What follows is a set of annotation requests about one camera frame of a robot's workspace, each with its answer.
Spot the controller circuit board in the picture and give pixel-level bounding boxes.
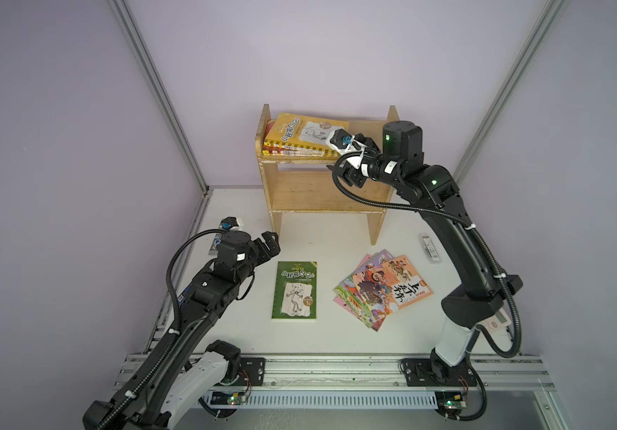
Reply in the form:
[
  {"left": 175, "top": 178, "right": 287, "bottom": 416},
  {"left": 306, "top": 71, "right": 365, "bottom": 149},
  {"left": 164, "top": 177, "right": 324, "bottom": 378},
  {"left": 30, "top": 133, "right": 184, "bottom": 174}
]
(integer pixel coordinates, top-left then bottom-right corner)
[
  {"left": 209, "top": 392, "right": 248, "bottom": 408},
  {"left": 435, "top": 392, "right": 467, "bottom": 410}
]

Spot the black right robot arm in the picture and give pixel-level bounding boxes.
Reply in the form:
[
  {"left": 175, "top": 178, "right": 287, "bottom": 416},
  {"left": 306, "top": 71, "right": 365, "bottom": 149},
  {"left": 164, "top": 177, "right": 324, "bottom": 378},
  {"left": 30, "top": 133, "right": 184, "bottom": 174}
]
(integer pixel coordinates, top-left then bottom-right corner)
[{"left": 326, "top": 121, "right": 523, "bottom": 386}]

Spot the left controller circuit board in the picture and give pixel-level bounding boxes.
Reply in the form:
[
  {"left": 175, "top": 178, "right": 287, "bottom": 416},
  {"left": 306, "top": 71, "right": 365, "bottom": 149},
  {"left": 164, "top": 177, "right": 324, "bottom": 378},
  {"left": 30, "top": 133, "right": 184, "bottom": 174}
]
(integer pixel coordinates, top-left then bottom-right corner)
[{"left": 209, "top": 392, "right": 248, "bottom": 408}]

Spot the right controller circuit board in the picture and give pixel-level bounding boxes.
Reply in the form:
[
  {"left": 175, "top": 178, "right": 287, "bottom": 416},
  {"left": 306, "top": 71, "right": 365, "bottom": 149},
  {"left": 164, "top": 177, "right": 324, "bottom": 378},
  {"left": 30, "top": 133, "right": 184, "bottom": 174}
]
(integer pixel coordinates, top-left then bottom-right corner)
[{"left": 435, "top": 392, "right": 467, "bottom": 410}]

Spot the purple cartoon comic book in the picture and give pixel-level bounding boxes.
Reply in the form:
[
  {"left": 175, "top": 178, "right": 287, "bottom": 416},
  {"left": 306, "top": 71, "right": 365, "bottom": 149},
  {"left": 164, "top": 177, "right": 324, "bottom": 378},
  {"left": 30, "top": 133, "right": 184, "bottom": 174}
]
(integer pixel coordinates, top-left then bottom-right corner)
[{"left": 353, "top": 266, "right": 392, "bottom": 326}]

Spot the orange Chinese comic book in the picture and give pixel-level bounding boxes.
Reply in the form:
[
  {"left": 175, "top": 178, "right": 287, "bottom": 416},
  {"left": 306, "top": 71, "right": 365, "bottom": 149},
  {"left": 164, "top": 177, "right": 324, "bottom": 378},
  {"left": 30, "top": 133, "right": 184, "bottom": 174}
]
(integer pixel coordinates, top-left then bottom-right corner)
[{"left": 381, "top": 255, "right": 434, "bottom": 313}]

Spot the red wimpy kid book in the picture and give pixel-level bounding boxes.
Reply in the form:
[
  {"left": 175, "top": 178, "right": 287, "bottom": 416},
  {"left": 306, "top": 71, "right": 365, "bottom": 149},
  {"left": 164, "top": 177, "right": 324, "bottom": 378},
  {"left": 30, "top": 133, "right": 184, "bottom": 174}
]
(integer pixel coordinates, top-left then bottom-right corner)
[{"left": 262, "top": 119, "right": 338, "bottom": 159}]

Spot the yellow green-edged wimpy kid book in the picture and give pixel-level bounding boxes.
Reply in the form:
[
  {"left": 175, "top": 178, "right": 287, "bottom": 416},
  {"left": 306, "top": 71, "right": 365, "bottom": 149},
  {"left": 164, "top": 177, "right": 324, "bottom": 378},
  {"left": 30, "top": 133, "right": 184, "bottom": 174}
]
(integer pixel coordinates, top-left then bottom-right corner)
[{"left": 274, "top": 113, "right": 350, "bottom": 150}]

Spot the grey metal ruler strip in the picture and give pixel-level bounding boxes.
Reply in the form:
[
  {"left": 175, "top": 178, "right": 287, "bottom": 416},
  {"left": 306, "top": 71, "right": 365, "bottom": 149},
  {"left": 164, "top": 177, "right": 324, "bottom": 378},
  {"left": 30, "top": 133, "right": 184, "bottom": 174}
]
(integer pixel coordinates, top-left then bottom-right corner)
[{"left": 209, "top": 235, "right": 222, "bottom": 255}]

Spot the wooden two-tier bookshelf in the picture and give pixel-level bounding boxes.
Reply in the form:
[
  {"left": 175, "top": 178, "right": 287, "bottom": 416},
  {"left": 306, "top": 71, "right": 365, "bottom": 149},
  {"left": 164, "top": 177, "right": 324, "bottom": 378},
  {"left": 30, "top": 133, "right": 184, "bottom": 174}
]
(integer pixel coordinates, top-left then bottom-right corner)
[{"left": 255, "top": 104, "right": 386, "bottom": 245}]

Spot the green pink bottom comic book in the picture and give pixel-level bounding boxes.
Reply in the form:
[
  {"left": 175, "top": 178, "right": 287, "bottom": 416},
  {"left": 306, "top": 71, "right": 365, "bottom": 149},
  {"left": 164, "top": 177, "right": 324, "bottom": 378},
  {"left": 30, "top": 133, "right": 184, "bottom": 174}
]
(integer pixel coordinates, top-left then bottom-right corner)
[{"left": 333, "top": 250, "right": 393, "bottom": 331}]

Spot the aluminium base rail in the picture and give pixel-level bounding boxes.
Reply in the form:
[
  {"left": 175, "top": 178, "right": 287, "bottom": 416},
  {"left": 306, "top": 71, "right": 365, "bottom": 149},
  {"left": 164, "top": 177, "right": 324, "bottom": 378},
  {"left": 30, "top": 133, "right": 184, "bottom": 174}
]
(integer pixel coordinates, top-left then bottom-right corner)
[{"left": 114, "top": 353, "right": 556, "bottom": 392}]

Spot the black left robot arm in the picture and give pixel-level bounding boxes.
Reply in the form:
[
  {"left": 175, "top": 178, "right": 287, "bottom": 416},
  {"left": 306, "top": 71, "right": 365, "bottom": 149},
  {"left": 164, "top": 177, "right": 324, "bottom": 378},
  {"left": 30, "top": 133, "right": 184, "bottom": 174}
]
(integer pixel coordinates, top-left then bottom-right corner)
[{"left": 82, "top": 230, "right": 281, "bottom": 429}]

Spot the pink calculator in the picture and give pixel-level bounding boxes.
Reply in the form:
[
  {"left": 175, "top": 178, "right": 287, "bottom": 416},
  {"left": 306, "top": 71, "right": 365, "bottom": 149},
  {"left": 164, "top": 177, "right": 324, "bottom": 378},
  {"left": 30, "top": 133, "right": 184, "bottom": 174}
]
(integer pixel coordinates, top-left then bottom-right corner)
[{"left": 480, "top": 308, "right": 512, "bottom": 333}]

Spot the green wimpy kid book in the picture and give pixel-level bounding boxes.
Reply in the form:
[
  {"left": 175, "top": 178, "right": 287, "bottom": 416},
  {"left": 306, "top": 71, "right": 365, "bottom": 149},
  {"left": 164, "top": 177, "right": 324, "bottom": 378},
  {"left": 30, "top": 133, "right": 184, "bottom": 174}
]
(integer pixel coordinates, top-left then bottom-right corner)
[{"left": 272, "top": 262, "right": 317, "bottom": 320}]

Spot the white slotted cable duct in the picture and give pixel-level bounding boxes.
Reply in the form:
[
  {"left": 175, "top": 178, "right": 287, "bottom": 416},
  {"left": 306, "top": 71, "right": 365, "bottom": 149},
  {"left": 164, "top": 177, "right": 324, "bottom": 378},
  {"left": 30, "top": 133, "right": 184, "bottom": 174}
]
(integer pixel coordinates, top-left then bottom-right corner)
[{"left": 203, "top": 391, "right": 438, "bottom": 410}]

